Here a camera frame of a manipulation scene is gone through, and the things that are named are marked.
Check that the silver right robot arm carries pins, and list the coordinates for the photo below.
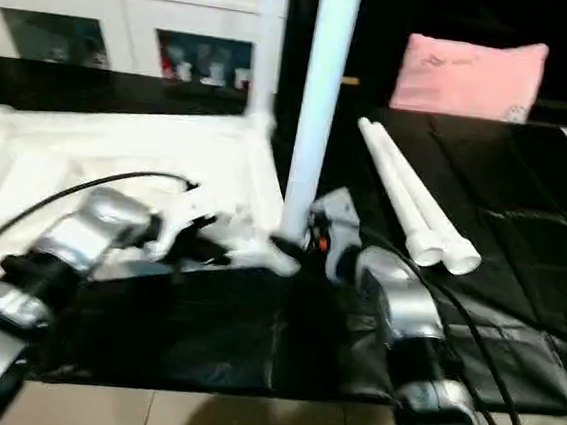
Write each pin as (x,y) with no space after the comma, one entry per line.
(413,326)

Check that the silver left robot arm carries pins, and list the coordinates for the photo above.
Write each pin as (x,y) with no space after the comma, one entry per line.
(47,270)

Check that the small yellow label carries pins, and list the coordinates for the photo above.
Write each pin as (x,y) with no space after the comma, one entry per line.
(350,80)

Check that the pink pillow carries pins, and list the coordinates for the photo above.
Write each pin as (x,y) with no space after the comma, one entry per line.
(467,78)

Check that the white plastic table top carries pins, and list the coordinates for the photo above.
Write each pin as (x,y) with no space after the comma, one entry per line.
(98,155)

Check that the white plastic table leg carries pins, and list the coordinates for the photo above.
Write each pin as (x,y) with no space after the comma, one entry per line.
(435,207)
(267,50)
(319,105)
(401,189)

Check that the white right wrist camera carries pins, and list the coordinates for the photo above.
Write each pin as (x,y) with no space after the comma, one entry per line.
(335,216)

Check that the black work mat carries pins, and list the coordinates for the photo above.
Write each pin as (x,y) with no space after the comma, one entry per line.
(523,226)

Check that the white glass-door cabinet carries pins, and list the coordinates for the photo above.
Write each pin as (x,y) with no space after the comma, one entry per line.
(112,10)

